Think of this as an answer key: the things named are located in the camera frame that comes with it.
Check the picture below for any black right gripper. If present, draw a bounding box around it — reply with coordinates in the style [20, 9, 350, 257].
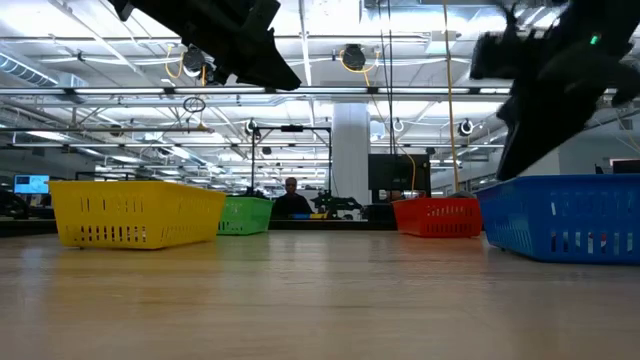
[469, 27, 640, 182]

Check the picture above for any black ceiling cable reel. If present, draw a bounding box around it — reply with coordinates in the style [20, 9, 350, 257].
[182, 45, 207, 79]
[341, 43, 368, 72]

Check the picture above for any yellow plastic basket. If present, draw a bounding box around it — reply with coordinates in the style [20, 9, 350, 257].
[48, 179, 227, 250]

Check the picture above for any white building column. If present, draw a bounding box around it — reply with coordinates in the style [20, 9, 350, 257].
[332, 102, 371, 206]

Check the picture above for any black metal gantry frame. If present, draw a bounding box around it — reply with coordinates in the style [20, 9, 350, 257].
[249, 125, 333, 199]

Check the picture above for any blue plastic basket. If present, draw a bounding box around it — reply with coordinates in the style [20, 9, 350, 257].
[474, 173, 640, 265]

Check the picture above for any person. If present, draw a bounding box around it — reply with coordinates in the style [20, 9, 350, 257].
[272, 176, 315, 221]

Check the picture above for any black wall panel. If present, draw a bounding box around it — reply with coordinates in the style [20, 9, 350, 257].
[368, 153, 432, 192]

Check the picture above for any dark computer monitor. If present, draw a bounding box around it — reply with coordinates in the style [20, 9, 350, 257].
[609, 158, 640, 175]

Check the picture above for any red plastic basket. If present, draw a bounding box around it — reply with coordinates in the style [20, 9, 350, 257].
[392, 196, 484, 239]

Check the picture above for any green plastic basket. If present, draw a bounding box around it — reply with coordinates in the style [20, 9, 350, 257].
[217, 195, 275, 237]

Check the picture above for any blue computer monitor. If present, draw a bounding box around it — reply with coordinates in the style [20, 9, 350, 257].
[13, 174, 51, 196]

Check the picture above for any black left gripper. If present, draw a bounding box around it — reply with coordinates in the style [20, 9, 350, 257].
[108, 0, 303, 92]

